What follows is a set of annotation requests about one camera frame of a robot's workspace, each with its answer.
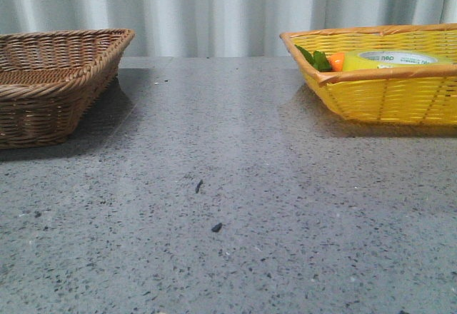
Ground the yellow packing tape roll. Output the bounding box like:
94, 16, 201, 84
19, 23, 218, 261
342, 49, 453, 71

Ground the orange toy carrot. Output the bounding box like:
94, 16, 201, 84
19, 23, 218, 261
296, 45, 345, 72

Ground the white pleated curtain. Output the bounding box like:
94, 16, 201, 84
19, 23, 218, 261
1, 0, 456, 57

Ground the brown wicker basket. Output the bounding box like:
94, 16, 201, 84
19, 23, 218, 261
1, 29, 135, 149

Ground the yellow woven basket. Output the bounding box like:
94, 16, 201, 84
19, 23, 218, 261
280, 23, 456, 126

